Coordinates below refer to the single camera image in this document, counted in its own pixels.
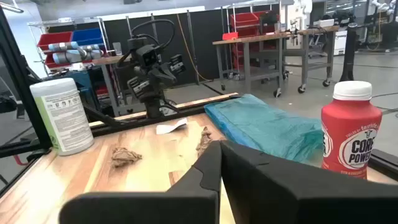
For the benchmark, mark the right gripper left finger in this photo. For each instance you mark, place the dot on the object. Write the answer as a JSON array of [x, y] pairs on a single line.
[[140, 208]]

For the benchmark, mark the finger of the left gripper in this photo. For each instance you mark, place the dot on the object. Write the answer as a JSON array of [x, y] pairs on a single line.
[[169, 73], [158, 81]]

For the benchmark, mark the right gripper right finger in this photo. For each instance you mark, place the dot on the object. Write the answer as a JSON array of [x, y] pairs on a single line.
[[295, 199]]

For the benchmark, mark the white paper scrap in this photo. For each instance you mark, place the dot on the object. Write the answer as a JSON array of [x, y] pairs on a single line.
[[168, 127]]

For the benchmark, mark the large brown paper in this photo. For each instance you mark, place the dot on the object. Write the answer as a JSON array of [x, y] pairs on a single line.
[[124, 157]]

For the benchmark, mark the small brown paper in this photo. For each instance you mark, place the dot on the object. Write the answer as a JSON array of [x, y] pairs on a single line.
[[203, 140]]

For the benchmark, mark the teal plastic trash bag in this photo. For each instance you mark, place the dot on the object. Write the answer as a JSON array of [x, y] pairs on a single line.
[[264, 127]]

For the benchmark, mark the red Core Power bottle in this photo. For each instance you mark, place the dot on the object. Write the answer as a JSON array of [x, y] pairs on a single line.
[[348, 130]]

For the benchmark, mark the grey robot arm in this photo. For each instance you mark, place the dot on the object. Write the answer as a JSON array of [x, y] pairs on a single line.
[[71, 56]]

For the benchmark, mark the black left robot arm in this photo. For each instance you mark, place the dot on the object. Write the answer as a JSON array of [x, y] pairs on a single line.
[[154, 109]]

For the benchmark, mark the blue plastic storage bin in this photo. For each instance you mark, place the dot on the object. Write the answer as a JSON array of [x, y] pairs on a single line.
[[87, 35]]

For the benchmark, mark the white disinfecting wipes canister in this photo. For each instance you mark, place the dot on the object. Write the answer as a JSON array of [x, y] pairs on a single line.
[[65, 121]]

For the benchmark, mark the wooden-top metal workbench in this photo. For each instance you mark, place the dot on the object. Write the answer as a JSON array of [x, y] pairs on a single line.
[[317, 30], [248, 39]]

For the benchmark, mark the red plastic storage bin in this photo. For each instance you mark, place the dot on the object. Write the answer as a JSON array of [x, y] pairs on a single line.
[[244, 19], [54, 39]]

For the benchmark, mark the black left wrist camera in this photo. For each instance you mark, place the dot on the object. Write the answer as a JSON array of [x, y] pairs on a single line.
[[147, 56]]

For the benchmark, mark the black partition wall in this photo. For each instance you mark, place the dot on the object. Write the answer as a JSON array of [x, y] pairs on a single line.
[[205, 46]]

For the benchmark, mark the black stand post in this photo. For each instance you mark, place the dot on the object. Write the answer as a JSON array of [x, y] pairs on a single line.
[[349, 56]]

